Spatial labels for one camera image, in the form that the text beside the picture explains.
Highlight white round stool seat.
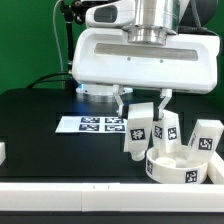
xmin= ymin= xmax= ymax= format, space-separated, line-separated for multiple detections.
xmin=146 ymin=147 xmax=208 ymax=184

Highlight white L-shaped fence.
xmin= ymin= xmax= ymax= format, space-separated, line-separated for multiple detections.
xmin=0 ymin=154 xmax=224 ymax=212

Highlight paper sheet with tags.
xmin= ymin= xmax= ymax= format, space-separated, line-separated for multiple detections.
xmin=55 ymin=116 xmax=126 ymax=133

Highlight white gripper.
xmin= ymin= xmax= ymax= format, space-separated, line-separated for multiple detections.
xmin=72 ymin=28 xmax=220 ymax=121

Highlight white part at left edge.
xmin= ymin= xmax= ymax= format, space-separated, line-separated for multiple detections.
xmin=0 ymin=142 xmax=6 ymax=165

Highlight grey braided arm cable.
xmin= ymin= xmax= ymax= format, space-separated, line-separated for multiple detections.
xmin=188 ymin=0 xmax=208 ymax=31

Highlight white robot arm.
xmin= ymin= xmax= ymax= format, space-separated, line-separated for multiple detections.
xmin=72 ymin=0 xmax=221 ymax=119

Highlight white cable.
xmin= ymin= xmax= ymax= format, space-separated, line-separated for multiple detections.
xmin=52 ymin=0 xmax=66 ymax=73

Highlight black cables on table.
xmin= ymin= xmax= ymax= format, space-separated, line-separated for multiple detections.
xmin=25 ymin=71 xmax=75 ymax=90

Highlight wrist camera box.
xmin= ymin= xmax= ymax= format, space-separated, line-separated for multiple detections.
xmin=85 ymin=0 xmax=136 ymax=28

